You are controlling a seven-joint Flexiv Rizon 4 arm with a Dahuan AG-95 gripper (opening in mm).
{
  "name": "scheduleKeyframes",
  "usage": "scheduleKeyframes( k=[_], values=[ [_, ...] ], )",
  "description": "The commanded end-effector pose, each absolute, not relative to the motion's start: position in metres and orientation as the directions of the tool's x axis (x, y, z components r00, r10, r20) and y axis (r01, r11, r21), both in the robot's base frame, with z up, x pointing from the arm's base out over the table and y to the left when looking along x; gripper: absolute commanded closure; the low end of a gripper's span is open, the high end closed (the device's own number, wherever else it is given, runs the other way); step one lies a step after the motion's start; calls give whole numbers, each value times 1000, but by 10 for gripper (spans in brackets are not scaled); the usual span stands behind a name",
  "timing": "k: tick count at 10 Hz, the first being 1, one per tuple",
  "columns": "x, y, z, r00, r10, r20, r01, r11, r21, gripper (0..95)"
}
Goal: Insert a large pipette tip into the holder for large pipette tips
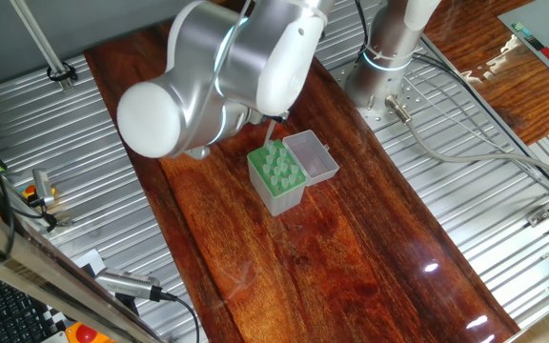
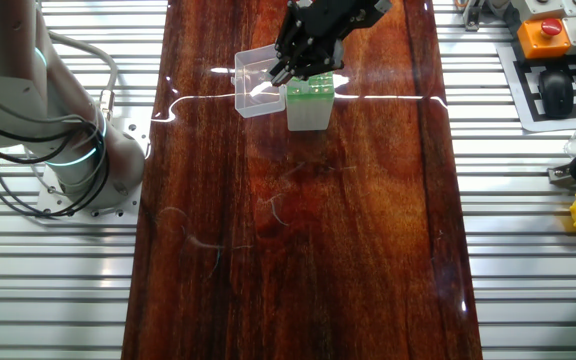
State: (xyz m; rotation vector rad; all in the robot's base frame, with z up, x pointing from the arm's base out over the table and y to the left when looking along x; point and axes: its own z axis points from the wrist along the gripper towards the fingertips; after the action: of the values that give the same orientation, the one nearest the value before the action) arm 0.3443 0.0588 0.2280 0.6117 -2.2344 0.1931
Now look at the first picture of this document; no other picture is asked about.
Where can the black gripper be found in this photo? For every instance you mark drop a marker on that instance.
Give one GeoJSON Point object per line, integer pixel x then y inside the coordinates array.
{"type": "Point", "coordinates": [261, 120]}

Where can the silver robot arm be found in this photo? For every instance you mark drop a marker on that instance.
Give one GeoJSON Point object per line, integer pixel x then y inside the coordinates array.
{"type": "Point", "coordinates": [198, 71]}

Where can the translucent tip box green rack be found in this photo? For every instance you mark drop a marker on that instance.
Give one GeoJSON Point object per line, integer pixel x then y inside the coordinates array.
{"type": "Point", "coordinates": [279, 205]}

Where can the clear hinged box lid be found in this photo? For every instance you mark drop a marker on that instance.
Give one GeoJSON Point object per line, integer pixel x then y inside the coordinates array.
{"type": "Point", "coordinates": [312, 159]}

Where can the glossy wood grain board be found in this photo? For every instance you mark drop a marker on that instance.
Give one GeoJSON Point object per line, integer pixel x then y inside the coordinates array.
{"type": "Point", "coordinates": [494, 81]}
{"type": "Point", "coordinates": [236, 248]}

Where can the black white calibration sheet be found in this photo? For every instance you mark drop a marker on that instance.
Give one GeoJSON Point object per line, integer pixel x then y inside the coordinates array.
{"type": "Point", "coordinates": [88, 262]}

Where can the silver metal clamp device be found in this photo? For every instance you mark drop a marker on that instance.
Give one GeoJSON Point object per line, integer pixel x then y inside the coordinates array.
{"type": "Point", "coordinates": [42, 183]}

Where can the slanted aluminium pole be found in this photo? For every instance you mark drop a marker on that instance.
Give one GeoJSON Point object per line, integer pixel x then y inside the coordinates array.
{"type": "Point", "coordinates": [40, 43]}

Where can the small multicolour strip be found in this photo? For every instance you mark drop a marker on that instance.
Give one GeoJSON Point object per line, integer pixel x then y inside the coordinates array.
{"type": "Point", "coordinates": [521, 28]}

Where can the black strip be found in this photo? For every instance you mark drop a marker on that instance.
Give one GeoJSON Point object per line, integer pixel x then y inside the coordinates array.
{"type": "Point", "coordinates": [534, 43]}

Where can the red block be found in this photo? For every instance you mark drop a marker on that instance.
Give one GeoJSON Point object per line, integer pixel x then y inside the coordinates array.
{"type": "Point", "coordinates": [548, 53]}

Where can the orange emergency stop box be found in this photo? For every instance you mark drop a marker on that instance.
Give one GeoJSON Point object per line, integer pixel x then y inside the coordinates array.
{"type": "Point", "coordinates": [84, 333]}

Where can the black keyboard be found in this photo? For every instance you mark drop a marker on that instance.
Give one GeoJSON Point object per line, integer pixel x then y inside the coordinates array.
{"type": "Point", "coordinates": [3, 309]}

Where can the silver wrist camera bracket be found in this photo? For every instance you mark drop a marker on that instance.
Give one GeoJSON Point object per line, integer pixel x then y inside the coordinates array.
{"type": "Point", "coordinates": [198, 152]}

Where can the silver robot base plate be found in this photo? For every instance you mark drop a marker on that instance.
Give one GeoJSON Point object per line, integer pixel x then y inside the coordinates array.
{"type": "Point", "coordinates": [417, 95]}

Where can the silver ribbed exterior camera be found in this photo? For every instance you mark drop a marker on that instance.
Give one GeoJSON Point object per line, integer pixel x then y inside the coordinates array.
{"type": "Point", "coordinates": [127, 283]}

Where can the silver corner bracket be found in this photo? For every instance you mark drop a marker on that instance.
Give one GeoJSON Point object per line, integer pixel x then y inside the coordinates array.
{"type": "Point", "coordinates": [539, 216]}

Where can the stainless steel frame bar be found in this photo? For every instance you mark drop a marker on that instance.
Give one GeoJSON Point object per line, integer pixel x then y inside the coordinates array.
{"type": "Point", "coordinates": [41, 271]}

